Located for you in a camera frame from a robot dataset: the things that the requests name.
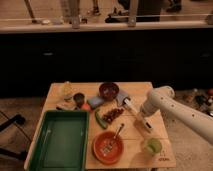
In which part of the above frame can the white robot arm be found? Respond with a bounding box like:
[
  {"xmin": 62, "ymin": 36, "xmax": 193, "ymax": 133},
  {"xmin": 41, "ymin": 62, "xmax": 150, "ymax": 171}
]
[{"xmin": 140, "ymin": 86, "xmax": 213, "ymax": 145}]

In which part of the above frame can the green plastic tray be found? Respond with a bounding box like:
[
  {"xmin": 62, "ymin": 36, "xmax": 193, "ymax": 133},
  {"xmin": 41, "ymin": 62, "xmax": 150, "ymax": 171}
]
[{"xmin": 27, "ymin": 110, "xmax": 89, "ymax": 171}]

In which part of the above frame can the grey cloth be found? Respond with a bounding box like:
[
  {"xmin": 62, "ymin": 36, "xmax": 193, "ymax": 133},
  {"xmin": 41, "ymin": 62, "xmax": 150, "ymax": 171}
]
[{"xmin": 116, "ymin": 89, "xmax": 129, "ymax": 107}]

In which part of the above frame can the green cup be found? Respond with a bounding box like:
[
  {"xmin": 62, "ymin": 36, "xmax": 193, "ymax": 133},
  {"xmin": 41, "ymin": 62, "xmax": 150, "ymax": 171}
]
[{"xmin": 145, "ymin": 138, "xmax": 162, "ymax": 155}]

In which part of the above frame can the green cucumber toy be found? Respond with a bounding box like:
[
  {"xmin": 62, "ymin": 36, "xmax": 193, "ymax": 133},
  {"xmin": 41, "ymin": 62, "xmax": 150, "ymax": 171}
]
[{"xmin": 95, "ymin": 110, "xmax": 108, "ymax": 129}]

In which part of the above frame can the dark red bowl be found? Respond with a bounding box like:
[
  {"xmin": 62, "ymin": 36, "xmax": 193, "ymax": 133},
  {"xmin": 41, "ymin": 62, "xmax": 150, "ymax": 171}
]
[{"xmin": 99, "ymin": 82, "xmax": 119, "ymax": 101}]

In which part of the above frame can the metal fork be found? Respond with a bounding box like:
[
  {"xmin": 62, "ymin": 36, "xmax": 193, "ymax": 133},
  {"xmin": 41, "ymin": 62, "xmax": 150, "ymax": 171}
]
[{"xmin": 102, "ymin": 123, "xmax": 125, "ymax": 156}]

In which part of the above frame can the orange bowl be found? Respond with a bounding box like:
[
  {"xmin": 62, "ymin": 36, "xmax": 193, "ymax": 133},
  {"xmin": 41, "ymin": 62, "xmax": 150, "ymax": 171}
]
[{"xmin": 92, "ymin": 131, "xmax": 124, "ymax": 165}]

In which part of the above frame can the orange ball toy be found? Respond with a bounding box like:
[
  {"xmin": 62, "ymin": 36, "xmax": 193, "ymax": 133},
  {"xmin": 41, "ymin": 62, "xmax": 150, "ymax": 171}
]
[{"xmin": 81, "ymin": 103, "xmax": 91, "ymax": 111}]

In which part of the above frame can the dark small cup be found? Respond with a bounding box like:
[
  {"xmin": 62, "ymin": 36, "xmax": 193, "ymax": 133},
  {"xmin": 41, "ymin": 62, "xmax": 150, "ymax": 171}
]
[{"xmin": 73, "ymin": 93, "xmax": 85, "ymax": 108}]

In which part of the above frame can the beige flat toy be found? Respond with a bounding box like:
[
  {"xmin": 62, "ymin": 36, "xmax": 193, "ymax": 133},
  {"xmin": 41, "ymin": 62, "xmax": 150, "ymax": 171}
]
[{"xmin": 56, "ymin": 102, "xmax": 76, "ymax": 110}]

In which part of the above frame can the yellow bottle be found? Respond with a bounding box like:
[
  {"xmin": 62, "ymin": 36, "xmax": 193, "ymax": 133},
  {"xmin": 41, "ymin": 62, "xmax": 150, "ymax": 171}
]
[{"xmin": 61, "ymin": 81, "xmax": 72, "ymax": 100}]

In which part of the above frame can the black chair base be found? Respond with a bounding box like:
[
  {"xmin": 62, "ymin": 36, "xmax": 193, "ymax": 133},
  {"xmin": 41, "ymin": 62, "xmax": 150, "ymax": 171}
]
[{"xmin": 0, "ymin": 114, "xmax": 28, "ymax": 161}]

